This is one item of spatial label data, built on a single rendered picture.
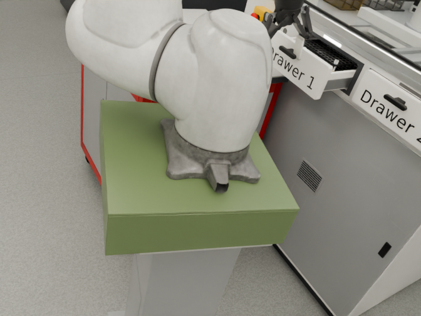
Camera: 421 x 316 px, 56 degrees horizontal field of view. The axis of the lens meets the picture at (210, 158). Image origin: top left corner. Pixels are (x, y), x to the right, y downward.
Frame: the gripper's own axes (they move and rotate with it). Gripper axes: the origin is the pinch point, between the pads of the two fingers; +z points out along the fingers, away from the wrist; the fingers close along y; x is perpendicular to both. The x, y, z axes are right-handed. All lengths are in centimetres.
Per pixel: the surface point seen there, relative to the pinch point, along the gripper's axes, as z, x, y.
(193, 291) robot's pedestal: 29, -38, -49
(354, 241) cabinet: 54, -38, 13
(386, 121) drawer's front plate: 11.2, -27.7, 20.3
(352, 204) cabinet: 43, -31, 15
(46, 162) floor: 77, 76, -68
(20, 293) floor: 72, 10, -92
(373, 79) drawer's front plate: 3.2, -17.4, 22.0
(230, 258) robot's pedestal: 19, -40, -41
